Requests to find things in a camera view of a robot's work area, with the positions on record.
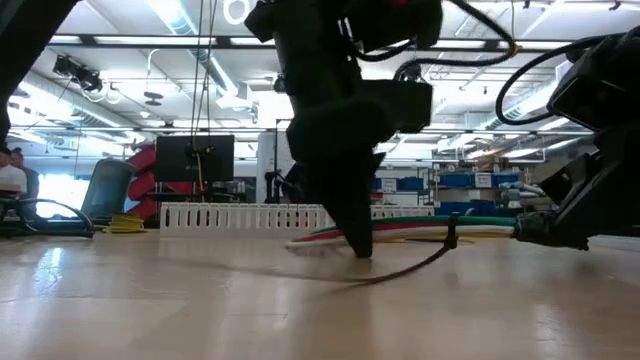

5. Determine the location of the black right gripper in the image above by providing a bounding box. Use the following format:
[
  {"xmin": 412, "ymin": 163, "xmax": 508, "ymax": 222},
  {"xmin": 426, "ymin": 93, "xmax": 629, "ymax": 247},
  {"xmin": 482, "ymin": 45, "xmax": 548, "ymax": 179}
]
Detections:
[{"xmin": 512, "ymin": 123, "xmax": 640, "ymax": 251}]

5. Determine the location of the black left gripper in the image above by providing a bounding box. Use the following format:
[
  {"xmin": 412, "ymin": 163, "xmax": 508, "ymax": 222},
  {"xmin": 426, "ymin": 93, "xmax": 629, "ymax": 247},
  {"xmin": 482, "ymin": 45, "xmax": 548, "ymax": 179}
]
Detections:
[{"xmin": 284, "ymin": 97, "xmax": 397, "ymax": 260}]

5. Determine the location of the bundle of coloured cables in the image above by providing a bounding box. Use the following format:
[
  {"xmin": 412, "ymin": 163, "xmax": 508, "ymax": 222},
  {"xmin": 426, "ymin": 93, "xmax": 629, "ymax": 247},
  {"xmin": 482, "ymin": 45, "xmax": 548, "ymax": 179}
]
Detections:
[{"xmin": 283, "ymin": 224, "xmax": 517, "ymax": 252}]

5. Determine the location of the green cable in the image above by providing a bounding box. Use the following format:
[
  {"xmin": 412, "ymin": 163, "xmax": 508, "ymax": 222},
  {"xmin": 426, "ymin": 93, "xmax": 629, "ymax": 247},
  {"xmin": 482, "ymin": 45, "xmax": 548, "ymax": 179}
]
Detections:
[{"xmin": 311, "ymin": 214, "xmax": 519, "ymax": 236}]

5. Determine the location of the black zip tie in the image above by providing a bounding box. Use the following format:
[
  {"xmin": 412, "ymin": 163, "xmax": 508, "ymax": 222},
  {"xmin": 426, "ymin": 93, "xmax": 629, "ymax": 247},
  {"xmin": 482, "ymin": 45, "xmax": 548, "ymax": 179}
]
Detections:
[{"xmin": 343, "ymin": 213, "xmax": 461, "ymax": 287}]

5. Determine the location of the white slotted cable duct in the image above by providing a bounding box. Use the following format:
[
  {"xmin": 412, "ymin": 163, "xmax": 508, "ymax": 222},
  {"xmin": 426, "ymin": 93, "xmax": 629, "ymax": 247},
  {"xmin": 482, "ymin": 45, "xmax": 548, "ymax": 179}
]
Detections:
[{"xmin": 159, "ymin": 201, "xmax": 437, "ymax": 239}]

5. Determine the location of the blue storage bin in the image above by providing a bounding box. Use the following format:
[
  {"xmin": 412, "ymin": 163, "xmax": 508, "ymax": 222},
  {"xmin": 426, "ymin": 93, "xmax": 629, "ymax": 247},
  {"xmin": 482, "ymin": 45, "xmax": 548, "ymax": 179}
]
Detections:
[
  {"xmin": 438, "ymin": 171, "xmax": 522, "ymax": 189},
  {"xmin": 370, "ymin": 176, "xmax": 427, "ymax": 192}
]

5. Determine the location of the black monitor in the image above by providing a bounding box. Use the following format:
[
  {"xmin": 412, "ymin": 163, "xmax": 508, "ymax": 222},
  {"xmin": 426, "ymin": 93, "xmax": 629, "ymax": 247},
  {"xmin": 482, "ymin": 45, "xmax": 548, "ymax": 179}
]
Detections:
[{"xmin": 155, "ymin": 133, "xmax": 236, "ymax": 184}]

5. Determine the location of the red bin shelf rack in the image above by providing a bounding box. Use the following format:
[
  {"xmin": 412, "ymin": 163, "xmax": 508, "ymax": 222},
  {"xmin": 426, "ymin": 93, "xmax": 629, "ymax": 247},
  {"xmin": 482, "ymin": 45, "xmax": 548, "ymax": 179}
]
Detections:
[{"xmin": 126, "ymin": 144, "xmax": 197, "ymax": 222}]

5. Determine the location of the grey waste bin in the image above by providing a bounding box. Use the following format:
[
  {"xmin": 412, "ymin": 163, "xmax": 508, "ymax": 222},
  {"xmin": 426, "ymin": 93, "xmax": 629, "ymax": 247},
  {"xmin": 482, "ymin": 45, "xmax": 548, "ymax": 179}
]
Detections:
[{"xmin": 81, "ymin": 159, "xmax": 138, "ymax": 219}]

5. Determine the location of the black overhead light bar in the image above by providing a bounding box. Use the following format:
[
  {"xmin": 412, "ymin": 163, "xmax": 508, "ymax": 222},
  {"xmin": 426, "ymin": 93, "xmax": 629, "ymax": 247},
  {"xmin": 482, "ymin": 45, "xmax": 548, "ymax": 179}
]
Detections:
[{"xmin": 47, "ymin": 32, "xmax": 576, "ymax": 52}]

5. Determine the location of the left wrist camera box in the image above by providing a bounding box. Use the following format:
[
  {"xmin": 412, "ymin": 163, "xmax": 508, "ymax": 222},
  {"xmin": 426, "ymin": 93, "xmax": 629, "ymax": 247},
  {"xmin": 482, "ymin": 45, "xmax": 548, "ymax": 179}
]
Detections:
[{"xmin": 368, "ymin": 78, "xmax": 435, "ymax": 135}]

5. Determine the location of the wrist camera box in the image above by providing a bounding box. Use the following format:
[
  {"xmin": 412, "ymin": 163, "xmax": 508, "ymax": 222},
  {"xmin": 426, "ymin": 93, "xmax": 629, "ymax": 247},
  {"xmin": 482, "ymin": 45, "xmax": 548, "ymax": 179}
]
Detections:
[
  {"xmin": 545, "ymin": 28, "xmax": 640, "ymax": 133},
  {"xmin": 368, "ymin": 78, "xmax": 435, "ymax": 135}
]

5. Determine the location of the black ceiling camera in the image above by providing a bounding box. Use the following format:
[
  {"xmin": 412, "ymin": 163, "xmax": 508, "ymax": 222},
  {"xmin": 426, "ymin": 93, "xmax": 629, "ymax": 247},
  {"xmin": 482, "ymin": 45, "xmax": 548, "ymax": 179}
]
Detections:
[
  {"xmin": 51, "ymin": 53, "xmax": 105, "ymax": 95},
  {"xmin": 393, "ymin": 58, "xmax": 427, "ymax": 84}
]

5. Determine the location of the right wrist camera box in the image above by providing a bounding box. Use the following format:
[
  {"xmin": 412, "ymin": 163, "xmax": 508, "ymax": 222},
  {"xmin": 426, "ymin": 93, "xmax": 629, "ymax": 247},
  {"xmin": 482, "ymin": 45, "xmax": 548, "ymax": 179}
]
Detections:
[{"xmin": 545, "ymin": 28, "xmax": 640, "ymax": 133}]

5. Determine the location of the black cable loop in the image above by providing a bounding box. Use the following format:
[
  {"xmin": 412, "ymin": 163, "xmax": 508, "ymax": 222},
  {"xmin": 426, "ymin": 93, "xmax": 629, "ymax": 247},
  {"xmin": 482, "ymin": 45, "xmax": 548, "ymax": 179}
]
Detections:
[{"xmin": 0, "ymin": 196, "xmax": 97, "ymax": 240}]

